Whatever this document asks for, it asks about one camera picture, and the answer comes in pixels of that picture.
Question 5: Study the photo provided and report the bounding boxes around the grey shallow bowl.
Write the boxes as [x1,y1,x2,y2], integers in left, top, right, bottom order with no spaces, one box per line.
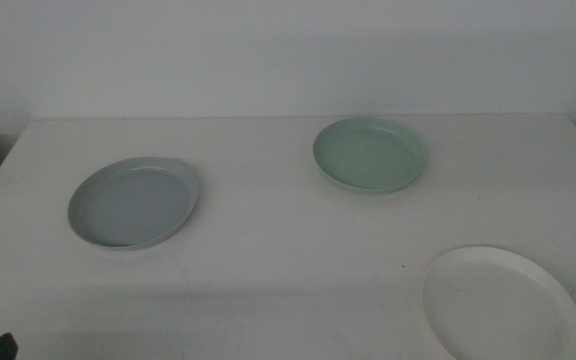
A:
[67,156,199,251]

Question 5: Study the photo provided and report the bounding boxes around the pale green shallow bowl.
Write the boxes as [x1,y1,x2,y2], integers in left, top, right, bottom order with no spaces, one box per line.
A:
[312,116,427,195]

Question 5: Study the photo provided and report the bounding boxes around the white shallow bowl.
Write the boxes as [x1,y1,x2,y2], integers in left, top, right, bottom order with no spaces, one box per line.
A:
[421,245,576,360]

